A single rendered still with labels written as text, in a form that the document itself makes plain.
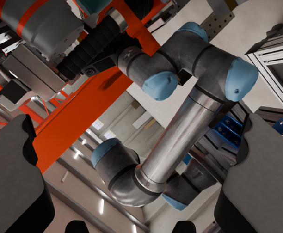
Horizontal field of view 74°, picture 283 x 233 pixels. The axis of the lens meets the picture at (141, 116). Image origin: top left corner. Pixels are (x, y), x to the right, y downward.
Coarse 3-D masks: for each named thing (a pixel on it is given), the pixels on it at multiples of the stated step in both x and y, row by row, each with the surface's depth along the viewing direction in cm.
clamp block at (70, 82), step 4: (56, 60) 62; (60, 60) 62; (52, 64) 62; (56, 64) 62; (56, 68) 62; (76, 76) 64; (80, 76) 68; (72, 80) 64; (76, 80) 67; (68, 84) 65; (72, 84) 65
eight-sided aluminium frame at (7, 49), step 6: (66, 0) 68; (0, 30) 61; (6, 30) 62; (12, 30) 64; (0, 36) 61; (6, 36) 64; (12, 36) 64; (18, 36) 64; (6, 42) 61; (12, 42) 62; (18, 42) 64; (24, 42) 67; (0, 48) 59; (6, 48) 61; (12, 48) 64
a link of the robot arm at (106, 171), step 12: (108, 144) 58; (120, 144) 60; (96, 156) 57; (108, 156) 55; (120, 156) 55; (132, 156) 59; (96, 168) 58; (108, 168) 54; (120, 168) 53; (132, 168) 53; (108, 180) 53
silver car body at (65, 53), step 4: (4, 40) 79; (76, 40) 209; (28, 44) 253; (72, 44) 206; (76, 44) 231; (36, 48) 256; (68, 48) 204; (72, 48) 220; (8, 52) 299; (40, 52) 153; (64, 52) 231; (68, 52) 238; (44, 56) 161; (60, 56) 263; (64, 56) 254; (48, 60) 182; (52, 60) 264; (4, 84) 164
